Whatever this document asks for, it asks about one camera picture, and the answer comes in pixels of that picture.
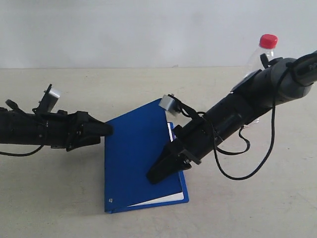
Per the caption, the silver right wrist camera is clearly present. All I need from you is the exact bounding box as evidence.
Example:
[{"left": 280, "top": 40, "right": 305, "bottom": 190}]
[{"left": 159, "top": 94, "right": 181, "bottom": 117}]

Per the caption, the blue notebook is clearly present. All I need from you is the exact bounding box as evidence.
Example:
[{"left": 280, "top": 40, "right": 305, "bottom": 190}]
[{"left": 104, "top": 99, "right": 189, "bottom": 214}]

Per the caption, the clear water bottle red label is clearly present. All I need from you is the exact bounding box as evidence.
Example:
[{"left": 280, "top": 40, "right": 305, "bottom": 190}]
[{"left": 244, "top": 34, "right": 278, "bottom": 78}]

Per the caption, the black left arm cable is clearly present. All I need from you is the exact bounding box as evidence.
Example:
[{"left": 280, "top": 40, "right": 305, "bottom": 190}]
[{"left": 0, "top": 144, "right": 44, "bottom": 157}]

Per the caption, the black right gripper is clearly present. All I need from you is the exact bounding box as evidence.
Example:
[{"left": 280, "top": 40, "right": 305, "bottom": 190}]
[{"left": 146, "top": 116, "right": 223, "bottom": 184}]

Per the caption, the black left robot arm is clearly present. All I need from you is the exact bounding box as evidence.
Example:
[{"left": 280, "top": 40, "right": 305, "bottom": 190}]
[{"left": 0, "top": 108, "right": 113, "bottom": 152}]

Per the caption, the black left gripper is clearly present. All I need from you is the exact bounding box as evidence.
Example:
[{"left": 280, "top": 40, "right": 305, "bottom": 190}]
[{"left": 47, "top": 111, "right": 113, "bottom": 151}]

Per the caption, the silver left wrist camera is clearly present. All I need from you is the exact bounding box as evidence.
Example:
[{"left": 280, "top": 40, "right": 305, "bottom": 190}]
[{"left": 37, "top": 84, "right": 60, "bottom": 112}]

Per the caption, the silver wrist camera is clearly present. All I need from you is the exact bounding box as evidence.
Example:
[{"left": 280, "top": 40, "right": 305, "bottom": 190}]
[
  {"left": 159, "top": 94, "right": 181, "bottom": 117},
  {"left": 37, "top": 84, "right": 60, "bottom": 112}
]

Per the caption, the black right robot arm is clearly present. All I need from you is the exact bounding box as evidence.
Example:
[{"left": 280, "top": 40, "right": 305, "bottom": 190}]
[{"left": 146, "top": 53, "right": 317, "bottom": 184}]

